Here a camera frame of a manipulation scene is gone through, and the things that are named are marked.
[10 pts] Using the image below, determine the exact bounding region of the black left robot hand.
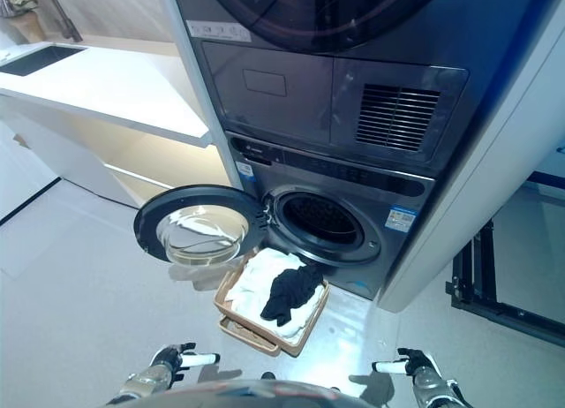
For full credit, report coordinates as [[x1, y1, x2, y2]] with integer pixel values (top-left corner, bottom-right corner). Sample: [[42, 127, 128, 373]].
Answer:
[[149, 342, 221, 382]]

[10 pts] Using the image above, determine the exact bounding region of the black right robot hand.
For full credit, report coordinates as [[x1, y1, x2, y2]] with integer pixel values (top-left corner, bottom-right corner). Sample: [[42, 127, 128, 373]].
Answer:
[[373, 347, 438, 376]]

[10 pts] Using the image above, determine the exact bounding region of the black garment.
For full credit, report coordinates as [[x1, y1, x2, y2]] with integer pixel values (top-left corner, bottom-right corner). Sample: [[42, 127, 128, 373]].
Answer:
[[260, 265, 325, 326]]

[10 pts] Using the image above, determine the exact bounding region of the brown wicker laundry basket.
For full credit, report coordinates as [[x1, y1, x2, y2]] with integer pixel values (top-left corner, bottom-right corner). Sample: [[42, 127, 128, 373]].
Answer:
[[213, 248, 331, 359]]

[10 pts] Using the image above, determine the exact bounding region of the grey front-load washing machine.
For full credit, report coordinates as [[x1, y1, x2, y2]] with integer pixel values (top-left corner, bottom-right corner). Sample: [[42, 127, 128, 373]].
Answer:
[[224, 132, 437, 301]]

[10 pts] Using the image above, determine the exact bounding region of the white clothes pile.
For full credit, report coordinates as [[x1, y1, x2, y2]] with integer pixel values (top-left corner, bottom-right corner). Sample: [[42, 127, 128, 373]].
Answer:
[[225, 247, 328, 338]]

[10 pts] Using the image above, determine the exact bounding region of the round washing machine door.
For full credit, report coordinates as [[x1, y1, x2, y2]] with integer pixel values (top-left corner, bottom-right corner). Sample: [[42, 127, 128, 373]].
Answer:
[[133, 185, 262, 265]]

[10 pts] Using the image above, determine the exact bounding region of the dark robot torso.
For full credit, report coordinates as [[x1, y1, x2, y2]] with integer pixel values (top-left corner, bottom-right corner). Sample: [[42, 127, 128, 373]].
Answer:
[[118, 372, 368, 408]]

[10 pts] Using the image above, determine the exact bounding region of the energy label sticker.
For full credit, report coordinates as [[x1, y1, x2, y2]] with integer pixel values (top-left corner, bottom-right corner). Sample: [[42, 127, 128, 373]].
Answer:
[[387, 206, 418, 230]]

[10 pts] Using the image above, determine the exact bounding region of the white counter cabinet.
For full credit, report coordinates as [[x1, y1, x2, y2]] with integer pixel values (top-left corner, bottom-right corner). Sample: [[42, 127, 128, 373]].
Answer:
[[0, 41, 214, 211]]

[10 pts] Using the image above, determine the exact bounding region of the grey stacked dryer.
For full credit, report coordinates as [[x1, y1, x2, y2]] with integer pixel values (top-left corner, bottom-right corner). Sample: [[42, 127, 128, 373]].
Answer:
[[169, 0, 562, 178]]

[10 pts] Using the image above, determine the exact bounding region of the dark recessed sink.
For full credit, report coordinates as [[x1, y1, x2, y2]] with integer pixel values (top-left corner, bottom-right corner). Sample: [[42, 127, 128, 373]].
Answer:
[[0, 44, 89, 78]]

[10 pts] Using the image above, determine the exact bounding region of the white instruction label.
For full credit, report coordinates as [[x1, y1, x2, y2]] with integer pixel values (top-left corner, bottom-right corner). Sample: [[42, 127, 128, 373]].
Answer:
[[186, 20, 253, 43]]

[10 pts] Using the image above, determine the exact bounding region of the dark brown faucet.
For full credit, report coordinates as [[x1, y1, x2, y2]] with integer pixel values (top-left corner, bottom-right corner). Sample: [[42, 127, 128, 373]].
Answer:
[[56, 0, 84, 43]]

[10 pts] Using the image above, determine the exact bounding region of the beige plant pot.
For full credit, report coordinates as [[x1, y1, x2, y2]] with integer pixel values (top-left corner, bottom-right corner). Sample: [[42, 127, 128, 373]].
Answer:
[[8, 9, 41, 45]]

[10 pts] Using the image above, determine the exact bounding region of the black metal frame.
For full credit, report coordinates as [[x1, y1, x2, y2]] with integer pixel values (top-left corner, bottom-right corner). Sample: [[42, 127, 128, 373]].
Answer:
[[445, 220, 565, 344]]

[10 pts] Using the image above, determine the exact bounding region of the white appliance cabinet frame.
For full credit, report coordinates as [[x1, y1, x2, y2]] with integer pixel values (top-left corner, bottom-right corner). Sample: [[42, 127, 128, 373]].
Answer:
[[167, 0, 565, 314]]

